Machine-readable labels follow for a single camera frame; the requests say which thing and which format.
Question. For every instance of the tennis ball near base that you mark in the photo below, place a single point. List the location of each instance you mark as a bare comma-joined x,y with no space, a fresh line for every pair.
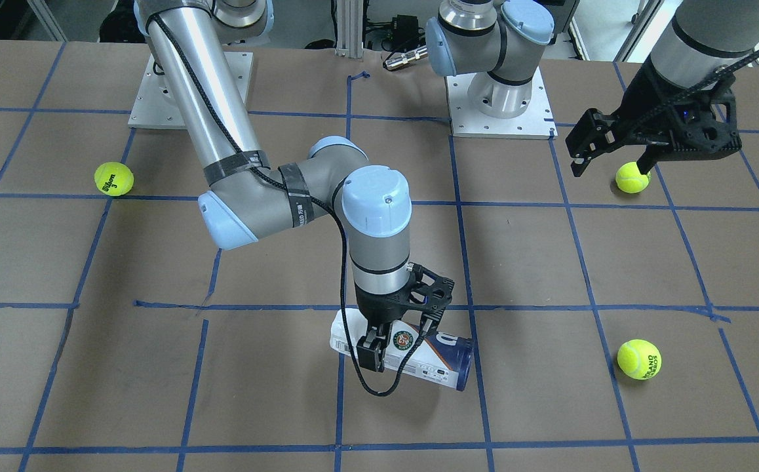
114,179

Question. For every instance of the Wilson tennis ball can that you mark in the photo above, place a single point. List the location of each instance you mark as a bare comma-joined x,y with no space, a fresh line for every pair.
442,358

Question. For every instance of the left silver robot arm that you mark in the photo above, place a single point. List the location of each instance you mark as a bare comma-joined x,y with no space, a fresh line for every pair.
703,41

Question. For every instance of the tennis ball centre back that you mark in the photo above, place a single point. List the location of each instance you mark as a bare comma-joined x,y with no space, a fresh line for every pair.
630,179

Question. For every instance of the tennis ball front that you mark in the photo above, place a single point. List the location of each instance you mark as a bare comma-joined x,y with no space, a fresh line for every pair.
639,359

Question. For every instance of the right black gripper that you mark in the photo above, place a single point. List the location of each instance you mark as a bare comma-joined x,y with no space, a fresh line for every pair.
377,309

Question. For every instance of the aluminium frame post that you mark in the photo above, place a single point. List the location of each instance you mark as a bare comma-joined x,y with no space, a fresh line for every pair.
349,27

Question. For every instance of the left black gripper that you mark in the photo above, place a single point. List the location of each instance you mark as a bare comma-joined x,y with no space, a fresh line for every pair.
642,105

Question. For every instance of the silver metal connector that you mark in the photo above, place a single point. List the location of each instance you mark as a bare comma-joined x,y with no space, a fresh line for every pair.
399,60

